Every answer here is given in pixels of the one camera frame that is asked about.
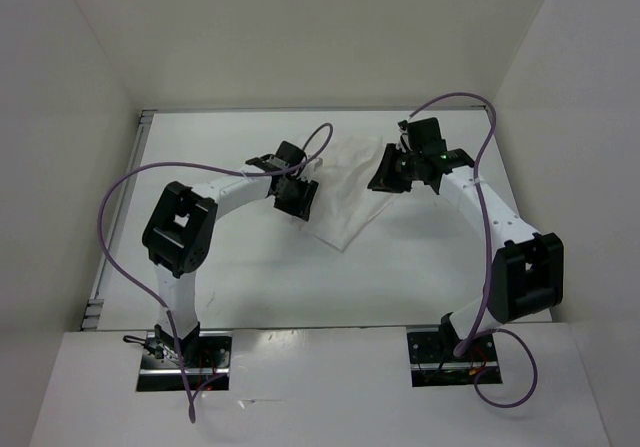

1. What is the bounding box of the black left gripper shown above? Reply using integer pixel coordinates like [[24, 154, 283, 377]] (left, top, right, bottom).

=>
[[273, 173, 319, 222]]

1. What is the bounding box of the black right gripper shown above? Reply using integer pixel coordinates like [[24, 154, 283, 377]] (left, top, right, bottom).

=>
[[367, 143, 422, 194]]

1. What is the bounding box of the white skirt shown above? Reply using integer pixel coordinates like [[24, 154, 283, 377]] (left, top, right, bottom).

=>
[[298, 135, 393, 252]]

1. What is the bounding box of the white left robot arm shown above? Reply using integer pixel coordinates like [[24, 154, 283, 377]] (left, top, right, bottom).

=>
[[142, 154, 319, 367]]

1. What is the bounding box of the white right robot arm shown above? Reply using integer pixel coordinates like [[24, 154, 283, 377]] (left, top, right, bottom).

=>
[[368, 143, 564, 360]]

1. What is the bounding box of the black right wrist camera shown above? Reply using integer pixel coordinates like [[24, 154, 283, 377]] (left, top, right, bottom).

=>
[[406, 117, 447, 156]]

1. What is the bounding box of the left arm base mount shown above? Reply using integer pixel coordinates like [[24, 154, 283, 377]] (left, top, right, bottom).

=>
[[122, 330, 232, 393]]

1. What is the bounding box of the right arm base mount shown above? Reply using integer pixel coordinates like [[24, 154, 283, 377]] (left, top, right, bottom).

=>
[[406, 326, 502, 388]]

